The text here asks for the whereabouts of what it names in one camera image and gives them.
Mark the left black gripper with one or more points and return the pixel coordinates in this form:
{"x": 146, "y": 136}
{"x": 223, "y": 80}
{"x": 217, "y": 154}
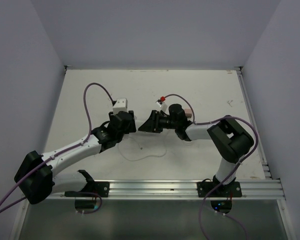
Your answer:
{"x": 131, "y": 127}

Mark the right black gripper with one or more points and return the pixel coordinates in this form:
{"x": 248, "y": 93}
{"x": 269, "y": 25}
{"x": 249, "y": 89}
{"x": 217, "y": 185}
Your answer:
{"x": 152, "y": 124}

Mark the white cube power socket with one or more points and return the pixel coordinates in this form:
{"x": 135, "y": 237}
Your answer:
{"x": 139, "y": 123}

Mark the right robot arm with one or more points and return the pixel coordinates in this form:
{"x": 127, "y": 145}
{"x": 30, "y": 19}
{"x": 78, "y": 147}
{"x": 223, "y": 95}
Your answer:
{"x": 234, "y": 138}

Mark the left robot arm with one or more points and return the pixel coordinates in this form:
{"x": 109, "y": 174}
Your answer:
{"x": 39, "y": 184}

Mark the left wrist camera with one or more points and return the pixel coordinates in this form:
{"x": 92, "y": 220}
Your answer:
{"x": 120, "y": 105}

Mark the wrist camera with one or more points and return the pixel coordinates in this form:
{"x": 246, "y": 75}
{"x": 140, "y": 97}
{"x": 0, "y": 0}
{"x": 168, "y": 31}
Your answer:
{"x": 161, "y": 105}
{"x": 120, "y": 105}

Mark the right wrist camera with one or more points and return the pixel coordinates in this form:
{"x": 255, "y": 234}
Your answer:
{"x": 161, "y": 105}

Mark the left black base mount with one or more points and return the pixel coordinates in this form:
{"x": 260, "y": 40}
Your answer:
{"x": 101, "y": 188}

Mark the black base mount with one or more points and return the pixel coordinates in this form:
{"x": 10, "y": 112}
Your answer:
{"x": 101, "y": 188}
{"x": 233, "y": 189}

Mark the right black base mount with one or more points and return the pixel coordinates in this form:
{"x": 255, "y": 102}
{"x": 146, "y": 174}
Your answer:
{"x": 233, "y": 189}

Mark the aluminium front rail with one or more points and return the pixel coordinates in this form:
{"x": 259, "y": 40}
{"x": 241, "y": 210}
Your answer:
{"x": 168, "y": 189}

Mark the aluminium rail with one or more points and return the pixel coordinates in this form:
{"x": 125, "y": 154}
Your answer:
{"x": 168, "y": 189}
{"x": 260, "y": 150}

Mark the aluminium right side rail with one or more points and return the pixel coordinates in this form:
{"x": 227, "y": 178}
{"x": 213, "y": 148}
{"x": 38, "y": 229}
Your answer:
{"x": 260, "y": 150}

